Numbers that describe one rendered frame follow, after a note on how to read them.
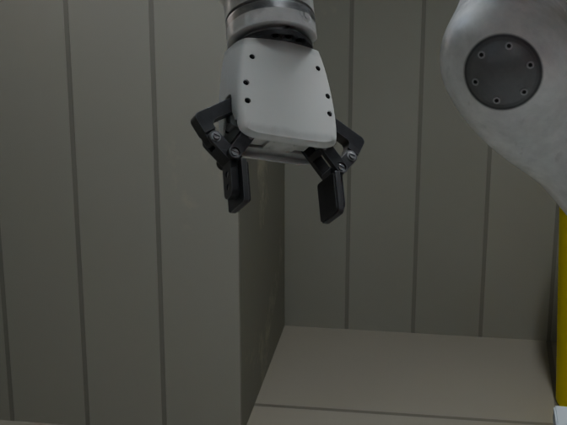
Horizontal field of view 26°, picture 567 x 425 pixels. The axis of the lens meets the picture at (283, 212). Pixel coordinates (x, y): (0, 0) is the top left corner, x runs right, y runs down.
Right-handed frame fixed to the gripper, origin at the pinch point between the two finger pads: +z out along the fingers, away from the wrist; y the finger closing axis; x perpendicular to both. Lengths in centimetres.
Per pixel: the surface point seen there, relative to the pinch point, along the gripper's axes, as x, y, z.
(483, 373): -181, -158, -41
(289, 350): -216, -117, -55
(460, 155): -169, -151, -101
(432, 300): -199, -157, -68
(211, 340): -175, -73, -43
